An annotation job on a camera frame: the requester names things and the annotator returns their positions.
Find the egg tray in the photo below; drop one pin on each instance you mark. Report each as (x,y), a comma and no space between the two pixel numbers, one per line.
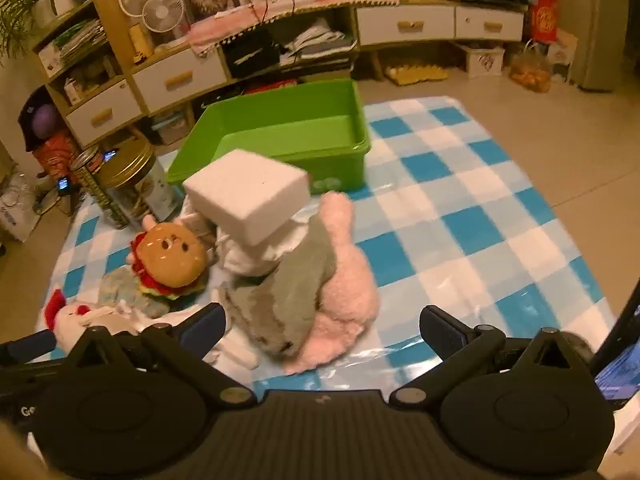
(415,74)

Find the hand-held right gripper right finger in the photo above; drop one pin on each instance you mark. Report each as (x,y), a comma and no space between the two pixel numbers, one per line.
(442,332)

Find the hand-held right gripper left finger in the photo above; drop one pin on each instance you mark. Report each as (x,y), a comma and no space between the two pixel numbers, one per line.
(202,327)

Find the green plastic bin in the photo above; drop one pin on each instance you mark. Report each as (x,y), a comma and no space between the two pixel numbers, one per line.
(280,110)

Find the printed tin can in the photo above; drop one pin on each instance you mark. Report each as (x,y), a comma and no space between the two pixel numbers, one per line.
(92,180)

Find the burger plush toy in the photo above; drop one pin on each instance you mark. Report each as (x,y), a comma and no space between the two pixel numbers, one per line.
(170,255)

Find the white drink carton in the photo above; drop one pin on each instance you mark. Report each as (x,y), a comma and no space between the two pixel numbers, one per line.
(240,195)

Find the open laptop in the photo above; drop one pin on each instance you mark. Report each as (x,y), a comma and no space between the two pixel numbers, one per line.
(620,370)

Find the stack of folded clothes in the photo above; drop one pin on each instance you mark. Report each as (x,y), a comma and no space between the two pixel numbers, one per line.
(317,42)

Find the black cap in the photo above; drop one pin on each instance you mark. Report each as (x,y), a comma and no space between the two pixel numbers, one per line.
(30,102)

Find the grey-green plush toy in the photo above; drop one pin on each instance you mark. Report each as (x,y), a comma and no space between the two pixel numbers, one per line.
(295,285)

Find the pink fringed cloth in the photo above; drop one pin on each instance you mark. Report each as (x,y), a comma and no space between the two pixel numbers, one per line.
(225,22)

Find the pink plush rabbit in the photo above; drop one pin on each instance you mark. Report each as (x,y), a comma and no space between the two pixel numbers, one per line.
(350,285)

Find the yellow container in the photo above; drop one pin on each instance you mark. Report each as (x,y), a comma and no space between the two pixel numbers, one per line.
(140,42)

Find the pale green soft toy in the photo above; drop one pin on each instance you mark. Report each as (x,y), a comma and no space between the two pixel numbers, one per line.
(120,290)

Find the wooden shelf cabinet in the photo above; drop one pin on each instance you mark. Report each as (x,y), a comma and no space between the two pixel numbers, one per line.
(112,15)

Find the blue white checkered blanket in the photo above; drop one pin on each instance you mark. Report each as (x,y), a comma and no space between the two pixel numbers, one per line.
(450,200)

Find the black box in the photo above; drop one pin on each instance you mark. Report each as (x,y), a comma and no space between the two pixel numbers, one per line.
(247,57)

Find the low wooden sideboard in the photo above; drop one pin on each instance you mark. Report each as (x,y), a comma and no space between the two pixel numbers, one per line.
(440,2)

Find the white plastic bag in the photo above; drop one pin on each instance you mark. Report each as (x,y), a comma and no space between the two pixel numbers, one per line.
(17,210)

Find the white printed box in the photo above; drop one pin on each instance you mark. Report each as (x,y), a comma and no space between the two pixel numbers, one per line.
(482,60)

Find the red gift bag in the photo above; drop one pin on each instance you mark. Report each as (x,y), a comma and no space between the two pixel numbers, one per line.
(544,17)

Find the wide white sideboard drawer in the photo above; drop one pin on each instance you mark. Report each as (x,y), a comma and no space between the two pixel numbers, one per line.
(405,25)

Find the small white cabinet drawer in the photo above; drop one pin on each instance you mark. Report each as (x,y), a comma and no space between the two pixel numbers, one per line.
(100,110)

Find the bag of oranges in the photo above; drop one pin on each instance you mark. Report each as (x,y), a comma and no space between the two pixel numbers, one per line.
(532,72)

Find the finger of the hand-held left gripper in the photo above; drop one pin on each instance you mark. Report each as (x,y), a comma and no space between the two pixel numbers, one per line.
(27,346)

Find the clear jar with gold lid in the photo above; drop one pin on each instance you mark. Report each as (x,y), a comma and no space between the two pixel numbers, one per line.
(145,195)

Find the small white sideboard drawer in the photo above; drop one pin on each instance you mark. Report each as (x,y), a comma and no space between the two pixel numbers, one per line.
(487,22)

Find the wide white cabinet drawer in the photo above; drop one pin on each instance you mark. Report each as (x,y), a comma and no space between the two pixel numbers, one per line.
(175,80)

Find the white plush with red bow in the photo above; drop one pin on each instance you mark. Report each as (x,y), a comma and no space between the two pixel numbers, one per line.
(80,317)

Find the purple ball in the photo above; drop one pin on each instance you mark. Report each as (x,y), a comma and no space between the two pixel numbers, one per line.
(44,117)

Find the stack of papers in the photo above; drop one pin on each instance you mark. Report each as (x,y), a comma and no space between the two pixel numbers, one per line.
(75,42)

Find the grey refrigerator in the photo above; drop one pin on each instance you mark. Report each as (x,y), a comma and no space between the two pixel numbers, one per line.
(605,25)

